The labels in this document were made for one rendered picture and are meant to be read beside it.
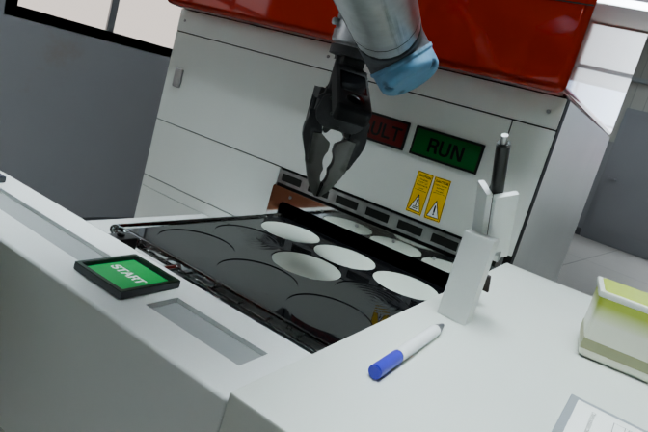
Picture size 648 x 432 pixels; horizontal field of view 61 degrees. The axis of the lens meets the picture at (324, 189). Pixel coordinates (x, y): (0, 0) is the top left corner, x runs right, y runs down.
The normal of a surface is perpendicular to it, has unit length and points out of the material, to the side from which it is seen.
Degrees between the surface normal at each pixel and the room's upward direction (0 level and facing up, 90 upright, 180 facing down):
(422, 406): 0
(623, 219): 90
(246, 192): 90
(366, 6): 159
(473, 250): 90
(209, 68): 90
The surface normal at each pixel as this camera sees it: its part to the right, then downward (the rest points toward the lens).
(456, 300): -0.52, 0.00
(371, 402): 0.27, -0.95
